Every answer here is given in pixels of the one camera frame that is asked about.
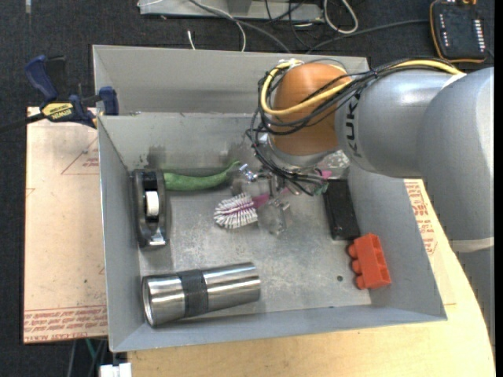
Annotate black flat block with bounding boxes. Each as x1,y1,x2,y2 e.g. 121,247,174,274
321,178,362,242

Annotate clear crinkled plastic packet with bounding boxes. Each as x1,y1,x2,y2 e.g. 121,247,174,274
321,149,351,181

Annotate brown cardboard board red print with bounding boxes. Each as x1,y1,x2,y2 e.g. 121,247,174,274
23,106,439,344

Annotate black tape dispenser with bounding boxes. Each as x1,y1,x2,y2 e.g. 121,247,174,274
130,168,171,250

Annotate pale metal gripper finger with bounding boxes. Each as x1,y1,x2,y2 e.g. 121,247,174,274
231,163,265,196
266,198,292,236

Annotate orange toy brick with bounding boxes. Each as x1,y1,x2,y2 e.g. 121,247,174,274
347,232,392,291

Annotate grey metal bin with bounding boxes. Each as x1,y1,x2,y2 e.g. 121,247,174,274
92,44,448,353

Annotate green toy chili pepper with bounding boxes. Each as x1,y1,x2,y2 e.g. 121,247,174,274
162,159,241,192

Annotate steel cylinder with black band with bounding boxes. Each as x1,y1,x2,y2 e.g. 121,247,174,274
141,262,263,328

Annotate pink and white brush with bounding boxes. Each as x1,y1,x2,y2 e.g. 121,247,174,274
213,192,273,230

